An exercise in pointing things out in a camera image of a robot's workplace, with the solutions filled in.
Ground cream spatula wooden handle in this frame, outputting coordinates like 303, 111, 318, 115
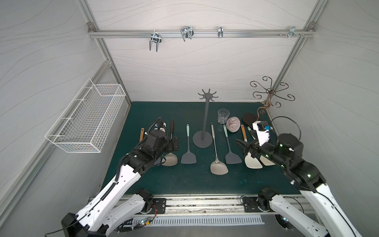
241, 125, 263, 169

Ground dark brown handled utensil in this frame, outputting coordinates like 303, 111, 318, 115
162, 119, 178, 166

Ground grey slotted turner mint handle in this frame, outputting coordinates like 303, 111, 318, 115
181, 124, 197, 165

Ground cream spoon wooden handle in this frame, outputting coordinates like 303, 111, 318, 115
139, 127, 145, 141

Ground steel turner metal handle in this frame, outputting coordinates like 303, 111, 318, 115
210, 123, 229, 175

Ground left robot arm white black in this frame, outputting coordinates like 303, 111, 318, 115
61, 117, 171, 237

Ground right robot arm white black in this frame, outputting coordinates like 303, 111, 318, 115
235, 121, 360, 237

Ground grey utensil rack stand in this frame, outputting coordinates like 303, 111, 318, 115
192, 89, 218, 149

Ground pink striped bowl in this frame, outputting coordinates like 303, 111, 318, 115
226, 117, 241, 133

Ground clear drinking glass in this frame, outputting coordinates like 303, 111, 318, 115
218, 109, 230, 124

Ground bronze scroll hook stand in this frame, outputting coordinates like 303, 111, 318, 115
242, 76, 296, 128

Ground white vent strip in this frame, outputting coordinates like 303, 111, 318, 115
148, 214, 265, 227

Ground double metal hook left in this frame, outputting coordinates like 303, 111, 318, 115
149, 32, 162, 52

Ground double metal hook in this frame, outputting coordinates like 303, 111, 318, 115
149, 32, 162, 52
180, 26, 194, 41

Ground double metal hook middle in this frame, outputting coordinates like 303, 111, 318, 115
180, 26, 194, 41

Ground small metal hook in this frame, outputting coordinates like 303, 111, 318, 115
218, 26, 224, 39

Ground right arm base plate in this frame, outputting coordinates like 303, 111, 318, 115
240, 196, 263, 213

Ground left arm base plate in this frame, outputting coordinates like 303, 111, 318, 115
148, 198, 167, 214

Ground white wire basket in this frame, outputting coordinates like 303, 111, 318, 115
44, 79, 126, 153

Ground aluminium cross rail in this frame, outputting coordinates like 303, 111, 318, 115
89, 29, 316, 39

